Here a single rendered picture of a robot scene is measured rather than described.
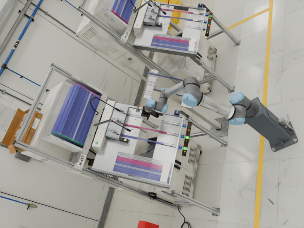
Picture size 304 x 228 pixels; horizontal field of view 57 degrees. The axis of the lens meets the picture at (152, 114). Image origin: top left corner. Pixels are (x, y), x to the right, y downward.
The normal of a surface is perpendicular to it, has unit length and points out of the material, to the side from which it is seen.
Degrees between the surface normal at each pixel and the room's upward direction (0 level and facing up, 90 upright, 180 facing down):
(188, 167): 90
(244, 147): 0
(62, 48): 90
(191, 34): 44
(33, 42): 90
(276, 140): 90
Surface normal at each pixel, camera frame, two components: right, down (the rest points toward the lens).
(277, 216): -0.72, -0.44
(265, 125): 0.00, 0.76
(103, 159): -0.04, -0.44
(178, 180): 0.66, -0.15
